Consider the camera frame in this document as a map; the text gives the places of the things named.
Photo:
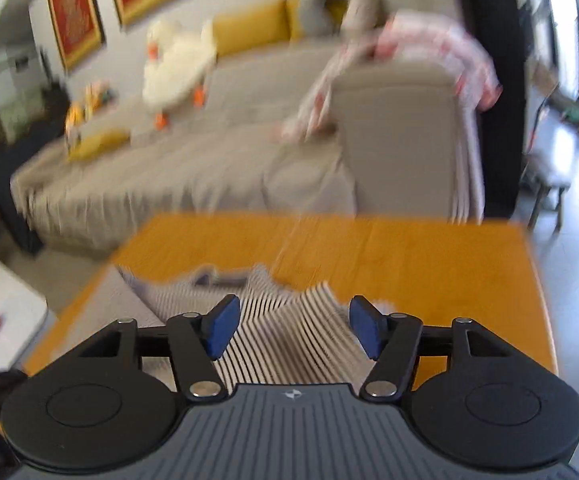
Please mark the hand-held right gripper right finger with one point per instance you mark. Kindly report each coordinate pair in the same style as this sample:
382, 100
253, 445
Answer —
365, 327

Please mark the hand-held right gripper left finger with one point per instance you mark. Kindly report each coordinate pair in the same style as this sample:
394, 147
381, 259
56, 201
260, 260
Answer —
222, 326

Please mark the grey striped clothes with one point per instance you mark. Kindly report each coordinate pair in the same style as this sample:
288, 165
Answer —
289, 340

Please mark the white coffee table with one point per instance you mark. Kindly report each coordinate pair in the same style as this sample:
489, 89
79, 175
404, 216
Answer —
17, 305

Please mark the grey sofa cover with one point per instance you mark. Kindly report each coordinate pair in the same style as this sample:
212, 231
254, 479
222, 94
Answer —
179, 180

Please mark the beige sofa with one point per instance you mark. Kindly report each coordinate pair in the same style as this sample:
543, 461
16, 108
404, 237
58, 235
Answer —
394, 135

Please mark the black cabinet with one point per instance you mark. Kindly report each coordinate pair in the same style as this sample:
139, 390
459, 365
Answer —
9, 195

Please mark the small yellow cushion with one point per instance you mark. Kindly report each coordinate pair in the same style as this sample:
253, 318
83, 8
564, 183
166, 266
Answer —
94, 145

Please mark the grey padded stool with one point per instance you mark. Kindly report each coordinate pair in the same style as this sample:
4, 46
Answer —
544, 170

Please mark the yellow orange plush toy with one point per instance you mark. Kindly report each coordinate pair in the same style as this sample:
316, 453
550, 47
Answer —
75, 125

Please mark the white goose plush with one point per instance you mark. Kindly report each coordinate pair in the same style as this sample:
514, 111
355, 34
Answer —
174, 70

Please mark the pink brown plush toy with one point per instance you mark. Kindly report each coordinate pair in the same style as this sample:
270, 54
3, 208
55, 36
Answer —
99, 96

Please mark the pink floral blanket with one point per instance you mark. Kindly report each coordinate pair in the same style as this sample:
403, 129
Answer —
429, 42

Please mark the grey neck pillow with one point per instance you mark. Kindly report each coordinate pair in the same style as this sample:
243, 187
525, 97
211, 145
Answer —
312, 15

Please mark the white bear pillow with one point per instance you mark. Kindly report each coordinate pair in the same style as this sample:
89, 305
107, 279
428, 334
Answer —
359, 10

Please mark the black window frame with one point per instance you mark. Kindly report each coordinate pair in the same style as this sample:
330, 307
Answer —
494, 85

